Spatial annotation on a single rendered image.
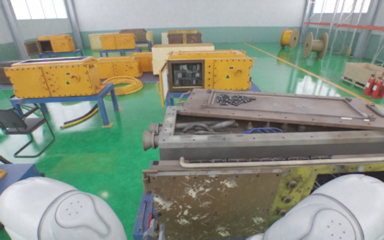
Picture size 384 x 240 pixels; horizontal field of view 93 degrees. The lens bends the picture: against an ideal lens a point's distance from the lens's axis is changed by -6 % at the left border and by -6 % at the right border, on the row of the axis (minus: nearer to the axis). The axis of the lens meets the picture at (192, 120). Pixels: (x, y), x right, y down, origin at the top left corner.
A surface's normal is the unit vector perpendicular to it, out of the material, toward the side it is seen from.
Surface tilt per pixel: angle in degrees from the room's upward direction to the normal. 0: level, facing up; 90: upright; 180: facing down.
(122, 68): 90
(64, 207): 15
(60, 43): 90
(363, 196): 9
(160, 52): 90
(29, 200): 20
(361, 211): 27
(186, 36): 90
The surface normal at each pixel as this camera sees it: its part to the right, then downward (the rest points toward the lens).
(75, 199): 0.11, -0.73
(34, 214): -0.05, -0.43
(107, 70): 0.06, 0.47
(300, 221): -0.80, -0.59
